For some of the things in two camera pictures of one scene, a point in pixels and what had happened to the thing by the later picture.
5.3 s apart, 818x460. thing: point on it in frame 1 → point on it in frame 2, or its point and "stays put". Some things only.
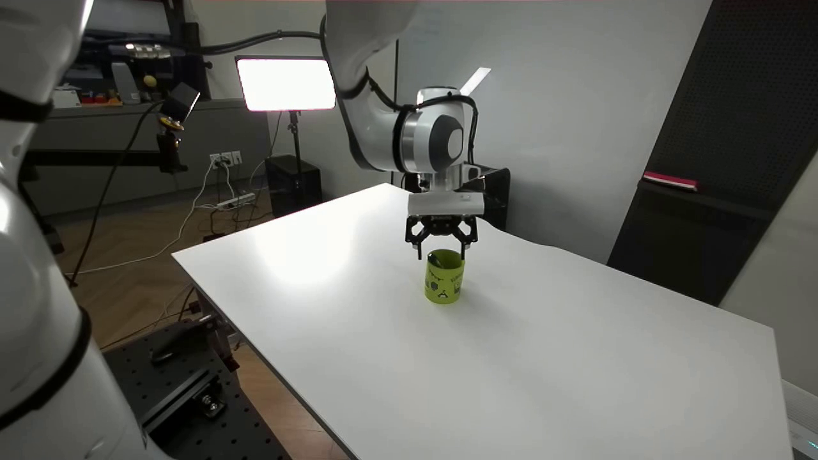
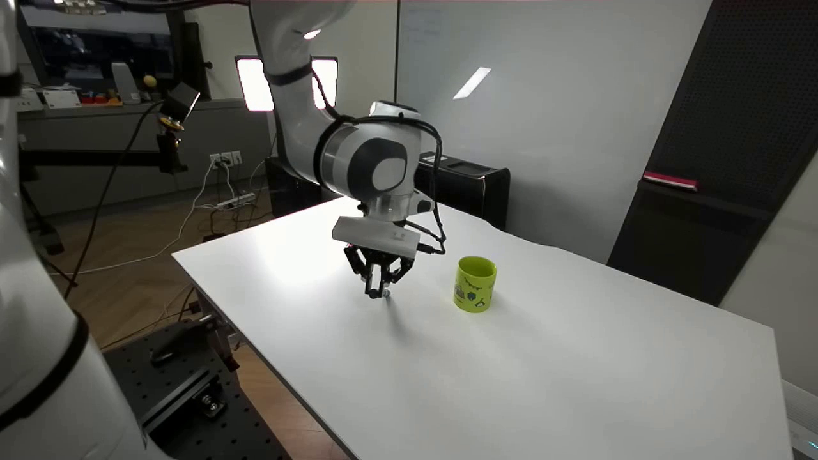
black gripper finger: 417,227 → 358,260
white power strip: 237,201 stays put
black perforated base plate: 192,395 stays put
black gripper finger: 466,232 → 396,268
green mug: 443,276 → 474,284
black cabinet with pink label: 738,141 stays put
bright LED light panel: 288,82 stays put
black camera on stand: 172,122 stays put
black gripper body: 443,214 → 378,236
